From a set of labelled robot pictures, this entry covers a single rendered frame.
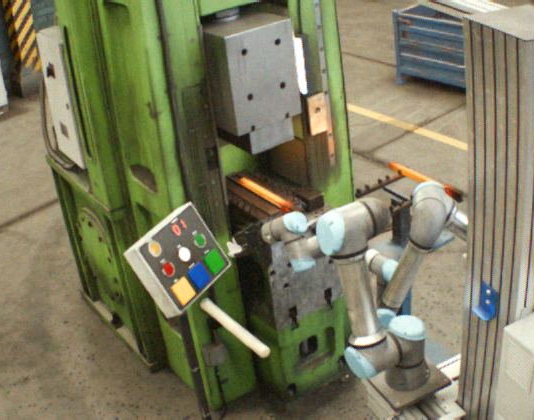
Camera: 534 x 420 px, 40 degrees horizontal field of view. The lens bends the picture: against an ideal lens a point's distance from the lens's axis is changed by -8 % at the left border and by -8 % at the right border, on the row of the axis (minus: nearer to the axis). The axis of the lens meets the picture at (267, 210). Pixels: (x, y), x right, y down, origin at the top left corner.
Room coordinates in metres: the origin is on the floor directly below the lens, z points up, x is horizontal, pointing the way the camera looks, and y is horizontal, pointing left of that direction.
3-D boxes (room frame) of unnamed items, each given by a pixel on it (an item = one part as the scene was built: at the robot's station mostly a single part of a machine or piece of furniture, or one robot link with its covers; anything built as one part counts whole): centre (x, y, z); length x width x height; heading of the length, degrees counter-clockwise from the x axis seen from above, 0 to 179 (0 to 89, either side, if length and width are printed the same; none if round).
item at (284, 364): (3.02, 0.01, 0.23); 0.55 x 0.37 x 0.47; 31
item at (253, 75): (3.01, 0.02, 1.56); 0.42 x 0.39 x 0.40; 31
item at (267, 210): (2.99, 0.05, 0.96); 0.42 x 0.20 x 0.09; 31
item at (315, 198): (2.95, -0.18, 0.95); 0.12 x 0.08 x 0.06; 31
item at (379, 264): (2.30, -0.39, 0.98); 0.11 x 0.08 x 0.09; 31
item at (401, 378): (1.89, -0.39, 0.87); 0.15 x 0.15 x 0.10
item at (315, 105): (3.08, -0.26, 1.27); 0.09 x 0.02 x 0.17; 121
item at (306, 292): (3.02, 0.01, 0.69); 0.56 x 0.38 x 0.45; 31
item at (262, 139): (2.99, 0.05, 1.32); 0.42 x 0.20 x 0.10; 31
